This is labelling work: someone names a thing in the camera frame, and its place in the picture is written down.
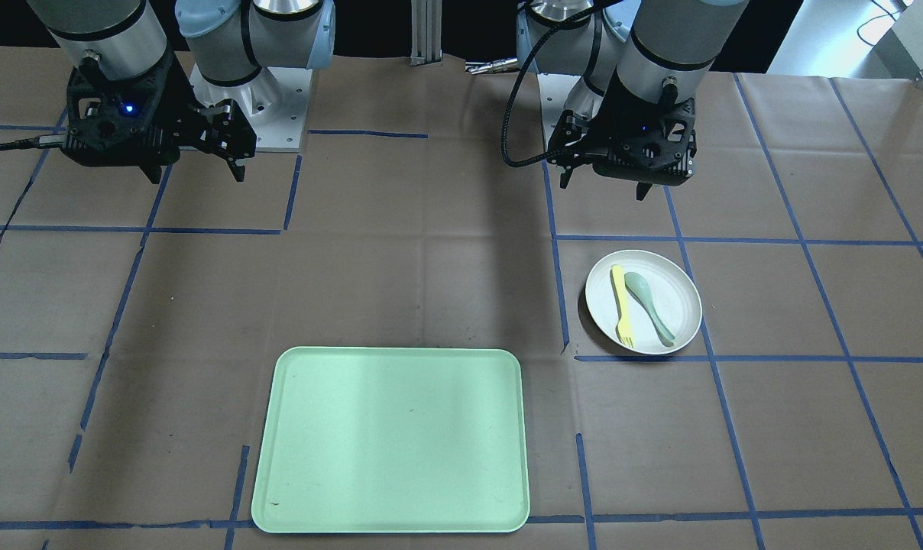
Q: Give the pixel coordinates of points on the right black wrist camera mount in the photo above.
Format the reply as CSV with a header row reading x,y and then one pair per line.
x,y
132,122

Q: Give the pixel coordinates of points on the green plastic spoon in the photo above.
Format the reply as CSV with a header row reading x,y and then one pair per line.
x,y
639,287

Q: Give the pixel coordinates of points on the light green tray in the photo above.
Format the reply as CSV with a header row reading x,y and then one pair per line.
x,y
377,441

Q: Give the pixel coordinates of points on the aluminium frame post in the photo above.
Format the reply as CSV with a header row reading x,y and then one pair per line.
x,y
426,32

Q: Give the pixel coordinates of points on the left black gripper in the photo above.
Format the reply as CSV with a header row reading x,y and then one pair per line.
x,y
606,114

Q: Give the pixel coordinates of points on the white round plate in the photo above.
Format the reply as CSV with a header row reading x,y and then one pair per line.
x,y
675,296

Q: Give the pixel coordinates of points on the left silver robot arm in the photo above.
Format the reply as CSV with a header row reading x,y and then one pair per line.
x,y
637,64

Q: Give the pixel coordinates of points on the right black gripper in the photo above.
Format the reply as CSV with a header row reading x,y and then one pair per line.
x,y
176,98

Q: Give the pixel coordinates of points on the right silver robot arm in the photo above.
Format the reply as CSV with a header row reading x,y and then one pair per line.
x,y
232,41

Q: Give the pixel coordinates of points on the yellow plastic fork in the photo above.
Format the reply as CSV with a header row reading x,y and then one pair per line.
x,y
624,327

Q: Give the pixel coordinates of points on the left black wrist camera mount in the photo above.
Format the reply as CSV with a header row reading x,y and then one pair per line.
x,y
649,142

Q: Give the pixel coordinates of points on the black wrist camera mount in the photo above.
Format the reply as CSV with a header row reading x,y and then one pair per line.
x,y
649,142
132,122

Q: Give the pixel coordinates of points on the metal base plate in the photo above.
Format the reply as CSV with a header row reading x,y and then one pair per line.
x,y
275,102
562,92

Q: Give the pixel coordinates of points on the metal connector plugs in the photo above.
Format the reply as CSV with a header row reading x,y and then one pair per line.
x,y
507,65

